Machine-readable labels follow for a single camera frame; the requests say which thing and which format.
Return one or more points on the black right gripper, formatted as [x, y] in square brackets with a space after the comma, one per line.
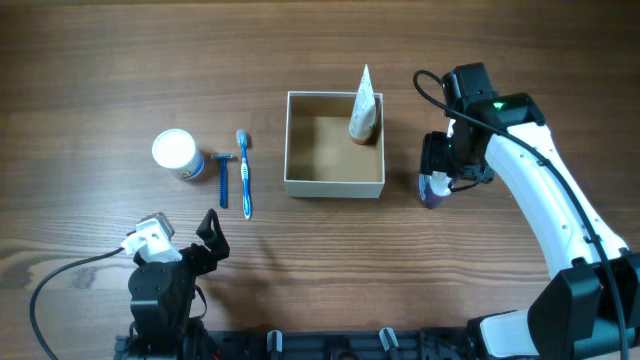
[431, 156]

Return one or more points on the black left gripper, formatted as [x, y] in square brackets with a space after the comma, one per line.
[198, 255]

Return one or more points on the clear purple bottle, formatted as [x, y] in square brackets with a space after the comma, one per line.
[433, 189]

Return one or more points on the blue disposable razor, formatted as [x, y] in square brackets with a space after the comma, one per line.
[223, 159]

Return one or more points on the cotton swab tub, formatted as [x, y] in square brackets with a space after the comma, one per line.
[176, 151]

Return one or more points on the blue white toothbrush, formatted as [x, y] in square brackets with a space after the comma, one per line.
[242, 141]

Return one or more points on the white cream tube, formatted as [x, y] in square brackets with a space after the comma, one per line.
[363, 117]

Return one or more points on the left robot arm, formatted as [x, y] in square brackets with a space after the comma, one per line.
[163, 288]

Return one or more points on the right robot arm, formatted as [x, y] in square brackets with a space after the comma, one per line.
[591, 305]

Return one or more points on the white cardboard box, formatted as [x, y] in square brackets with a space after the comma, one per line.
[320, 159]

